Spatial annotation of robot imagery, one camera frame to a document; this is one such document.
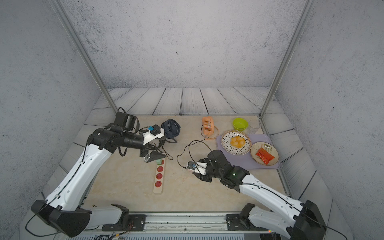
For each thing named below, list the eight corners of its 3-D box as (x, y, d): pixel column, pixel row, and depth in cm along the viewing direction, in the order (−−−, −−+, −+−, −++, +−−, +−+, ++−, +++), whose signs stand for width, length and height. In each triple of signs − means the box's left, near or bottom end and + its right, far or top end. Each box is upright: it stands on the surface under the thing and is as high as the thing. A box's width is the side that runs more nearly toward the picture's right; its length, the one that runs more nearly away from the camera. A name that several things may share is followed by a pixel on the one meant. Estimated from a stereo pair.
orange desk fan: (204, 140, 107) (204, 129, 97) (200, 128, 114) (200, 117, 105) (215, 138, 108) (217, 127, 99) (210, 126, 115) (211, 115, 106)
